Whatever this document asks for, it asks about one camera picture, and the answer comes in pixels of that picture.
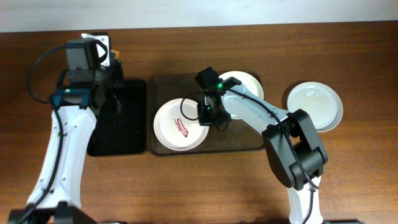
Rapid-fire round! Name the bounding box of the pale green plate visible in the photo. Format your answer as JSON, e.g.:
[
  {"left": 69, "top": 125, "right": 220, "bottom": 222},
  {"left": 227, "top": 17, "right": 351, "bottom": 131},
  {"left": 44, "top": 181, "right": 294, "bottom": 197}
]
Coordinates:
[{"left": 287, "top": 82, "right": 344, "bottom": 132}]

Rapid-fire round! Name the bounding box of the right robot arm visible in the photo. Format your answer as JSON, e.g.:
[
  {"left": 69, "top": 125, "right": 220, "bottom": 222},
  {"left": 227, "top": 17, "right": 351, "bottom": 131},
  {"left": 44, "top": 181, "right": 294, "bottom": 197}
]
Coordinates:
[{"left": 195, "top": 67, "right": 328, "bottom": 223}]

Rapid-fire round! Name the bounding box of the black plastic tray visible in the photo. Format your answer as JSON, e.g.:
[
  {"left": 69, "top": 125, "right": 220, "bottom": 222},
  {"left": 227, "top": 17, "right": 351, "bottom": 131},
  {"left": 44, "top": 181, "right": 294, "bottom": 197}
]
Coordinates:
[{"left": 87, "top": 80, "right": 147, "bottom": 157}]

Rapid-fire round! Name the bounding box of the green and orange sponge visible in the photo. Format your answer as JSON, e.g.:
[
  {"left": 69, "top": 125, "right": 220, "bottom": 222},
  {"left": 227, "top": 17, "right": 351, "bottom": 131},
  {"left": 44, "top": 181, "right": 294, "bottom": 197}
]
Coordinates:
[{"left": 109, "top": 50, "right": 120, "bottom": 59}]

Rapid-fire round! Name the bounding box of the white plate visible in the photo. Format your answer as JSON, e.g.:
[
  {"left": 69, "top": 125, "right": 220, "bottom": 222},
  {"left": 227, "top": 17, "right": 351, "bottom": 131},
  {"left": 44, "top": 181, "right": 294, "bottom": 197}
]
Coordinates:
[
  {"left": 153, "top": 98, "right": 209, "bottom": 151},
  {"left": 219, "top": 71, "right": 264, "bottom": 119}
]

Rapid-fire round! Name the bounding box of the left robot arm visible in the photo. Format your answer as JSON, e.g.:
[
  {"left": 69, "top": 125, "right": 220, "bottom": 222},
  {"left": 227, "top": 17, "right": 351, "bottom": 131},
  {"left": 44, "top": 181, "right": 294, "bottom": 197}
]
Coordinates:
[{"left": 8, "top": 32, "right": 120, "bottom": 223}]

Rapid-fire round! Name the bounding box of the brown serving tray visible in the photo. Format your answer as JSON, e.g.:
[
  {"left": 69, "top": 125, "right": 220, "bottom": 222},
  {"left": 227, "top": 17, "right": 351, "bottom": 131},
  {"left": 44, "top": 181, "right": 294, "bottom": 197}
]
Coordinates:
[{"left": 147, "top": 73, "right": 263, "bottom": 156}]

